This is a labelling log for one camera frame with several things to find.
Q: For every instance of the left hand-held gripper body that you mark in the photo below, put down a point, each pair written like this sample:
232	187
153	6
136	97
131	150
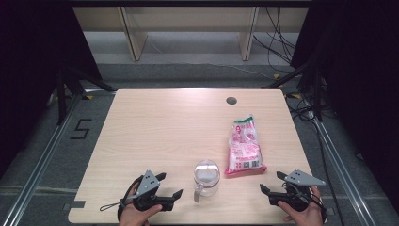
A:
147	185

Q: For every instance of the black metal stand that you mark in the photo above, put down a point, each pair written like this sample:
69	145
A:
62	94
317	94

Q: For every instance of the dark curtain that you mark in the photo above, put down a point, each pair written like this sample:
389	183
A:
31	62
360	78

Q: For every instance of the clear jar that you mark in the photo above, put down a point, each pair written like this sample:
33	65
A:
209	190

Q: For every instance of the metal floor rail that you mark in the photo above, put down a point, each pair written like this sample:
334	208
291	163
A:
37	169
342	169

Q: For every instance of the pink and white sugar bag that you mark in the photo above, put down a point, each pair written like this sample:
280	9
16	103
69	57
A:
244	147

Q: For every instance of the person's left hand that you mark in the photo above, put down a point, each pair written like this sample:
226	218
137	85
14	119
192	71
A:
133	218

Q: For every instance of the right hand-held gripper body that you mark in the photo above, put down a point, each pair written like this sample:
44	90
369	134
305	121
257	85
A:
301	179

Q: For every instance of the person's right hand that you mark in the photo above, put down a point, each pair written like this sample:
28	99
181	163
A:
306	218

